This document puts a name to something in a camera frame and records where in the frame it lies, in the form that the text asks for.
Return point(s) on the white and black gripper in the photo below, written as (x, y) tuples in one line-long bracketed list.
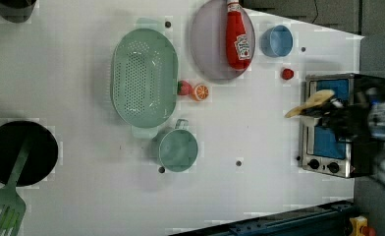
[(347, 122)]

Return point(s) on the yellow peeled banana toy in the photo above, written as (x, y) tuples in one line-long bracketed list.
[(317, 99)]

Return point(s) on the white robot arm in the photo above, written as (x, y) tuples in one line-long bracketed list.
[(343, 141)]

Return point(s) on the black and silver toaster oven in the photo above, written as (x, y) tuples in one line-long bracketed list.
[(349, 88)]

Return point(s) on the red strawberry toy near oven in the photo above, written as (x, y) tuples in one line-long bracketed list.
[(287, 74)]

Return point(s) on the blue round bowl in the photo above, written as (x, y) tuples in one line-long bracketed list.
[(277, 42)]

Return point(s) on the red ketchup bottle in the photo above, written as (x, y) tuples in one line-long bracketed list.
[(237, 45)]

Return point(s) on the orange slice toy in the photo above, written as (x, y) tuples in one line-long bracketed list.
[(200, 92)]

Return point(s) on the grey round plate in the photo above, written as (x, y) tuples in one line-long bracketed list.
[(208, 40)]

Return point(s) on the red strawberry toy near colander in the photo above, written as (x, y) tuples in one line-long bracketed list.
[(184, 88)]

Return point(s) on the green perforated colander basket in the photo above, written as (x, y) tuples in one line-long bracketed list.
[(144, 78)]

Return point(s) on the black round pan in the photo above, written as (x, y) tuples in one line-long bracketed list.
[(42, 157)]

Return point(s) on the dark cylindrical cup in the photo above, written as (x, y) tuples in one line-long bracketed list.
[(16, 11)]

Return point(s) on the green slotted spatula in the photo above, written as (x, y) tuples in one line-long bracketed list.
[(12, 206)]

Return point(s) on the blue metal frame rail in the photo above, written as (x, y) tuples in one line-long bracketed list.
[(324, 220)]

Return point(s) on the green cup with handle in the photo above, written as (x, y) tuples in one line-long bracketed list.
[(176, 148)]

